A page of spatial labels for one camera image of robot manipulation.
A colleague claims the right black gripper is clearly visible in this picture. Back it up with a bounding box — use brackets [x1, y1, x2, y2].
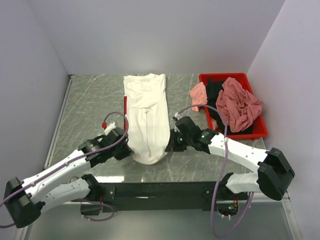
[165, 128, 193, 153]

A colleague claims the white t shirt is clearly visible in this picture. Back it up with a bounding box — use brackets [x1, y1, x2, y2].
[123, 73, 170, 165]

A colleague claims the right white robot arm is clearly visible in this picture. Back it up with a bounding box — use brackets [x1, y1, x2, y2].
[165, 115, 295, 201]

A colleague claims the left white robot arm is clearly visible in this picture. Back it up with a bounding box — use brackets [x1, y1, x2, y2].
[1, 127, 131, 228]

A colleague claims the light pink t shirt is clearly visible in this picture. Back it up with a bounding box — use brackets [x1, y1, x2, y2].
[189, 82, 208, 112]

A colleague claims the black base beam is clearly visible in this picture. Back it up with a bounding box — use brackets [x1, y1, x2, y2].
[94, 181, 241, 213]

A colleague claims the black t shirt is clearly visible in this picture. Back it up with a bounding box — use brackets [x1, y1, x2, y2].
[206, 77, 254, 135]

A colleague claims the dusty pink t shirt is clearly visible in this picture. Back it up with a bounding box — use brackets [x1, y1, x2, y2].
[215, 77, 263, 133]

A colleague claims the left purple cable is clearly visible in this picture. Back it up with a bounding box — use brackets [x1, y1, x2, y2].
[0, 112, 130, 229]

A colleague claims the purple cable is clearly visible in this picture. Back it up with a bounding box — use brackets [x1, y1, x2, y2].
[174, 104, 255, 238]
[0, 112, 130, 229]

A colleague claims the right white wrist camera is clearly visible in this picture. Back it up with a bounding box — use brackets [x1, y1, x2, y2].
[172, 112, 183, 122]

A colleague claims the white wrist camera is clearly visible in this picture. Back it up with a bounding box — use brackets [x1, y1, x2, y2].
[172, 112, 183, 122]
[101, 121, 118, 135]

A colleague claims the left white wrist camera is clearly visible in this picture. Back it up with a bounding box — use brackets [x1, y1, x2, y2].
[101, 121, 118, 135]

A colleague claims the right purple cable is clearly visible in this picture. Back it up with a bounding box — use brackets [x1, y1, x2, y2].
[174, 104, 255, 238]

